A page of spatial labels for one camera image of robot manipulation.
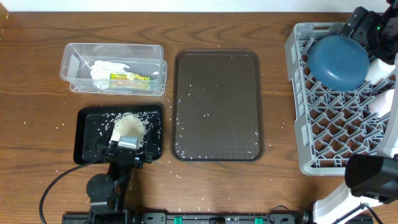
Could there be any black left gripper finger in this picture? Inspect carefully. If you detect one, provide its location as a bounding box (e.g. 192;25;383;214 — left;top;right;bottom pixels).
98;126;114;149
144;128;153;156

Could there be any pile of white rice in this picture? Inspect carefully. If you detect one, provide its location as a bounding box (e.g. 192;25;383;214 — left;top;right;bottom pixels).
97;111;162;159

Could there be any cream white cup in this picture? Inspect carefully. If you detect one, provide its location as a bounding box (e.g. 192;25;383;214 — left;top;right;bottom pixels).
365;58;395;85

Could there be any dark blue plate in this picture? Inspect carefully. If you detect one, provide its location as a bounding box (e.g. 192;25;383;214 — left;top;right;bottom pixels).
307;35;370;91

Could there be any pink cup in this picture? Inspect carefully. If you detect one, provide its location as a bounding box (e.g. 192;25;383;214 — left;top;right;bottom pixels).
368;89;394;118

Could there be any yellow green snack wrapper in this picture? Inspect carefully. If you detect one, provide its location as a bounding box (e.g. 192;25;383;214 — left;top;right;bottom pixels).
109;72;150;81

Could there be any white napkin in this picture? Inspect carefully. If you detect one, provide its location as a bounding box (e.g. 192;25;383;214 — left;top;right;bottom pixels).
90;60;129;80

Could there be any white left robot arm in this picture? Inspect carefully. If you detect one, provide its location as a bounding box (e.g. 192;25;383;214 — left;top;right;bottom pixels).
86;128;154;224

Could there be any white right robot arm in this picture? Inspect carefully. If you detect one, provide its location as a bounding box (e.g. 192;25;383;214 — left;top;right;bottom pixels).
312;1;397;223

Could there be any grey dishwasher rack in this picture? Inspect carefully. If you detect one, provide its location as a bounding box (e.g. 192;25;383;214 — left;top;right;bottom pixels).
285;22;397;176

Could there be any black rectangular tray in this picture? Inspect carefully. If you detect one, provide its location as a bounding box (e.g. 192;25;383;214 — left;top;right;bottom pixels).
73;105;162;165

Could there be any clear plastic bin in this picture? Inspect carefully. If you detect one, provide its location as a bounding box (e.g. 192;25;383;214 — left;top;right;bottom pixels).
60;43;167;96

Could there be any dark brown serving tray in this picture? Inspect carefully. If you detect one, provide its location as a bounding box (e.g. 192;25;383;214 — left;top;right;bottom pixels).
171;50;264;162

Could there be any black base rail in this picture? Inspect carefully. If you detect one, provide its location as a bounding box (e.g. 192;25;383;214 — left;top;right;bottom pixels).
62;213;301;224

